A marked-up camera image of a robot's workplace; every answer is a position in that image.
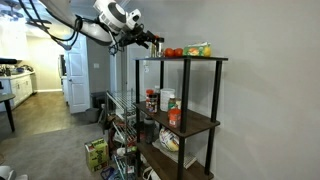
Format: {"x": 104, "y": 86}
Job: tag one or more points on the chrome wire rack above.
{"x": 120, "y": 106}

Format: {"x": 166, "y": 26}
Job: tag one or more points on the red tomato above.
{"x": 169, "y": 52}
{"x": 178, "y": 52}

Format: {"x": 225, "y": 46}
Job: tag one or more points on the white plastic tub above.
{"x": 165, "y": 94}

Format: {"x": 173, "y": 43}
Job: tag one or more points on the grey trash bin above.
{"x": 92, "y": 114}

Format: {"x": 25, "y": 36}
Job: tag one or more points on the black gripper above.
{"x": 139, "y": 36}

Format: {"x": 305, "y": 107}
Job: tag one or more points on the small dark side table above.
{"x": 5, "y": 98}

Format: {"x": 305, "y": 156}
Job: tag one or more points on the dark water bottle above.
{"x": 149, "y": 126}

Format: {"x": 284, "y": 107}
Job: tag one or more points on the right red tomato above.
{"x": 178, "y": 52}

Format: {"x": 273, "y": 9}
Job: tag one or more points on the black lid spice bottle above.
{"x": 160, "y": 41}

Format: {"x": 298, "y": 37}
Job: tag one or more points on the green label sauce bottle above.
{"x": 171, "y": 102}

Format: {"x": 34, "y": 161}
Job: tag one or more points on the orange lid seasoning jar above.
{"x": 174, "y": 117}

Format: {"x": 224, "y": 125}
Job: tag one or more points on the orange lid spice bottle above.
{"x": 153, "y": 50}

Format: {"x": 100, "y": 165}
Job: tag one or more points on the green plastic food bag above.
{"x": 199, "y": 49}

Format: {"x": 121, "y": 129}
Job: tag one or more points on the white panel door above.
{"x": 77, "y": 76}

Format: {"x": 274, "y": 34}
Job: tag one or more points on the left red tomato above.
{"x": 169, "y": 52}

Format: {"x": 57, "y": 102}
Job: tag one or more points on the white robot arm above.
{"x": 113, "y": 26}

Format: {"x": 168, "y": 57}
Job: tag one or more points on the green cardboard box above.
{"x": 96, "y": 154}

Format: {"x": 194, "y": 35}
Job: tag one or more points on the red lid dark jar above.
{"x": 151, "y": 101}

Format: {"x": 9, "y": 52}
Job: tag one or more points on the dark wood black shelf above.
{"x": 192, "y": 124}

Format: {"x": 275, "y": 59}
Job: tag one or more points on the white kitchen cabinet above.
{"x": 19, "y": 85}

